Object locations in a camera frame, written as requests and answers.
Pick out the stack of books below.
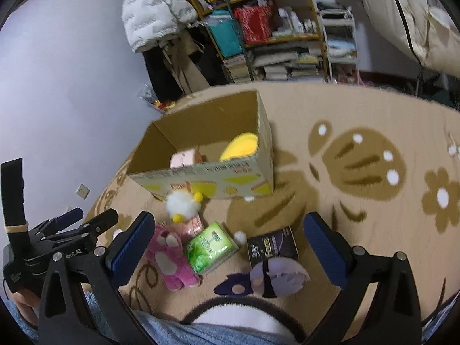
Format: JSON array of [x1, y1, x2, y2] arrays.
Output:
[[223, 40, 324, 83]]

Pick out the white puffer jacket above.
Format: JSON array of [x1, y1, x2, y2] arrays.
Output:
[[122, 0, 197, 53]]

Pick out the red gift bag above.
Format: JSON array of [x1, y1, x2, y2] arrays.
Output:
[[234, 6, 271, 45]]

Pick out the beige patterned round rug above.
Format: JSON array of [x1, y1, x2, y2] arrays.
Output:
[[90, 82, 459, 343]]

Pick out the white metal cart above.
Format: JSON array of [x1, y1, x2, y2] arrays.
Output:
[[318, 9, 360, 85]]

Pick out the pink patterned plastic pack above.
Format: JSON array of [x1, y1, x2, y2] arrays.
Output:
[[166, 214, 204, 243]]

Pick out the yellow round plush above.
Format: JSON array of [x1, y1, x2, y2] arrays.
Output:
[[219, 133, 258, 162]]

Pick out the person's left hand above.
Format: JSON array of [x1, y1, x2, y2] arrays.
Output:
[[7, 289, 41, 327]]

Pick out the wooden bookshelf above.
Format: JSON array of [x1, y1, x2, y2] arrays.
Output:
[[190, 0, 328, 83]]

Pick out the white wall socket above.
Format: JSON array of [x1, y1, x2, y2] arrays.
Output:
[[76, 184, 91, 200]]

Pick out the plastic snack bag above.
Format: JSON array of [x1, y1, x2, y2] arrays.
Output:
[[139, 84, 175, 114]]

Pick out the beige hanging curtain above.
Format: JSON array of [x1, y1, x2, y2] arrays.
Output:
[[361, 0, 459, 78]]

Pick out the teal storage bag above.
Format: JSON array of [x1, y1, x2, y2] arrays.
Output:
[[204, 10, 242, 58]]

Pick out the pink pig plush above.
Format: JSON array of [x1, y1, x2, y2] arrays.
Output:
[[170, 149, 206, 169]]

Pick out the person's blue jeans leg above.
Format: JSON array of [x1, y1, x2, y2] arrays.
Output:
[[3, 292, 299, 344]]

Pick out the open cardboard box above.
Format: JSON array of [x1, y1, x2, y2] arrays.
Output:
[[127, 90, 274, 199]]

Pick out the pink bear plush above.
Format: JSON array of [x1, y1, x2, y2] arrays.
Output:
[[145, 224, 201, 291]]

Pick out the white fluffy yellow-footed plush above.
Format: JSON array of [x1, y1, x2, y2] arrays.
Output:
[[166, 190, 204, 223]]

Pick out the black tissue pack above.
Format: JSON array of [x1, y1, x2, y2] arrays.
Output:
[[246, 226, 299, 267]]

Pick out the green tissue pack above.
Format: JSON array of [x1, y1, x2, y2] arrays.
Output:
[[184, 222, 239, 275]]

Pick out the brown paper bags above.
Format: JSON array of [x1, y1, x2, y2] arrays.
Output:
[[163, 31, 210, 96]]

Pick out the purple striped plush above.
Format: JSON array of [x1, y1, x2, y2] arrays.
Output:
[[214, 257, 310, 299]]

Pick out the black white fluffy slipper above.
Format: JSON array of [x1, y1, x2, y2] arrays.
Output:
[[181, 297, 307, 343]]

